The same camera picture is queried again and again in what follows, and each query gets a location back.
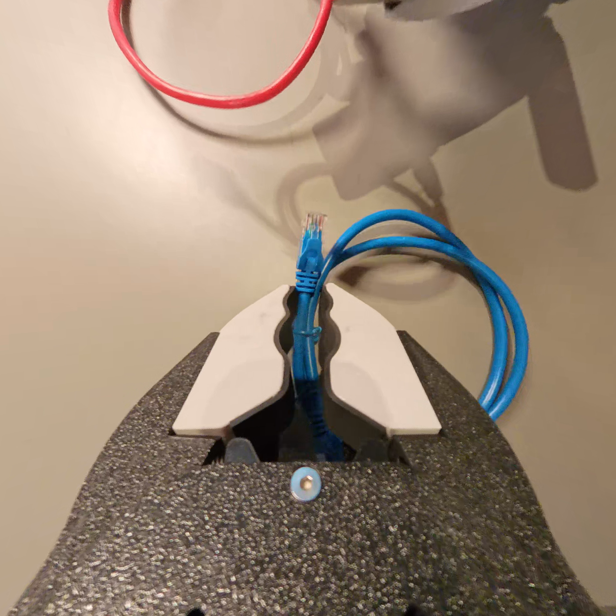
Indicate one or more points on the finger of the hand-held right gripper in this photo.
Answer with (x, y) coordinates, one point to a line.
(471, 7)

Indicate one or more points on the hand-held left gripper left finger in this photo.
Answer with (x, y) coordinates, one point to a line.
(240, 375)

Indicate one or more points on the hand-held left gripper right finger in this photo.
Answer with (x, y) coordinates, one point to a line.
(380, 380)

